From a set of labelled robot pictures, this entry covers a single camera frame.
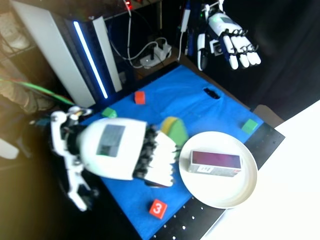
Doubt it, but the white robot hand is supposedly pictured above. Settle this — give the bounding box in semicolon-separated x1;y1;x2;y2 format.
196;12;262;71
79;116;181;189

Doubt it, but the yellow and green sponge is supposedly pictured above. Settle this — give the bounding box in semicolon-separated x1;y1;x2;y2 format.
159;116;190;147

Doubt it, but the maroon and grey cardboard box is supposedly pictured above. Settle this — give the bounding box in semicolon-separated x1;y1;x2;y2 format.
187;149;243;178

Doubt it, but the round white plate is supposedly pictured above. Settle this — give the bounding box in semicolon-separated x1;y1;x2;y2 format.
178;130;258;210

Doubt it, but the plain green block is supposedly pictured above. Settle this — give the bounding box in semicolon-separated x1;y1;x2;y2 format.
101;107;118;119

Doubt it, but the blue cloth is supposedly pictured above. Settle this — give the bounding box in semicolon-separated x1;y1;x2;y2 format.
69;64;265;240

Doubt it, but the plain red block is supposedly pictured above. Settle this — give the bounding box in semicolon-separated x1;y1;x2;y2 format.
134;91;146;105

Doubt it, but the white power strip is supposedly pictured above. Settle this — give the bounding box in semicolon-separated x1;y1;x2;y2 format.
139;41;173;70

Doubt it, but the red block with number three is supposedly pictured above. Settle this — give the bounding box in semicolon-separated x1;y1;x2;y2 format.
148;198;168;220

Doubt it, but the white tower with blue light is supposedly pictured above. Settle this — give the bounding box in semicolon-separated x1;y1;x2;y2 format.
9;0;123;112

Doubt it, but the green block with print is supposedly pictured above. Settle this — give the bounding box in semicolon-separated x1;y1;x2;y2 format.
241;118;259;134

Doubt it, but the black perforated board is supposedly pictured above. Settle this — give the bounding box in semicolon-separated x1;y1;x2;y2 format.
149;122;286;240

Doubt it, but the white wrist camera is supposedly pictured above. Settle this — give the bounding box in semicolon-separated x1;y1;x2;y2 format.
209;39;225;55

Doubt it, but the white adapter with cable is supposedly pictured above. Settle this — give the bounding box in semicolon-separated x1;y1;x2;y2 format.
176;8;191;62

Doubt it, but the green cable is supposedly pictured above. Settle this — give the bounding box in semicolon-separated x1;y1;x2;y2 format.
0;78;76;106

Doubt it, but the thin white cable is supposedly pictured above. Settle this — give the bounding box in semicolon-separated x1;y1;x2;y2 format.
122;0;143;69

